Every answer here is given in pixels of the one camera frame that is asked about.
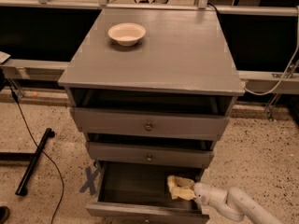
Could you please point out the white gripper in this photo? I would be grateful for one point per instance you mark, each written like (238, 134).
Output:
(203, 194)

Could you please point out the yellow sponge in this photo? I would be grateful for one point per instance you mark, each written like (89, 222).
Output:
(172, 185)

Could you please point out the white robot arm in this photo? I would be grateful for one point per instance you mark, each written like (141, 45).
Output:
(234, 203)

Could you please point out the grey middle drawer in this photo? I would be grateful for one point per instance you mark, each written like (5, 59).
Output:
(149, 155)

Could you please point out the grey open bottom drawer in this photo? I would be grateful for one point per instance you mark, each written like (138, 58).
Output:
(140, 192)

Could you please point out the grey top drawer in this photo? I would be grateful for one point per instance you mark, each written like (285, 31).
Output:
(150, 124)

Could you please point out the grey wooden drawer cabinet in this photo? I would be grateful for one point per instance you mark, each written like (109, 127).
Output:
(181, 66)

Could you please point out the grey tape cross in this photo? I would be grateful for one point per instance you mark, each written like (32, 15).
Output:
(89, 184)

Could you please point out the white bowl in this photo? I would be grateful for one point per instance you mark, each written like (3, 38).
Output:
(127, 34)

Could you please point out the dark shoe tip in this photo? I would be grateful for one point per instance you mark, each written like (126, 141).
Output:
(4, 213)

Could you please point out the black metal stand leg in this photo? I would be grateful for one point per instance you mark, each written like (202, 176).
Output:
(32, 158)

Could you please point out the metal rail frame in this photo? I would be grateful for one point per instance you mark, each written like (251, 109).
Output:
(257, 83)

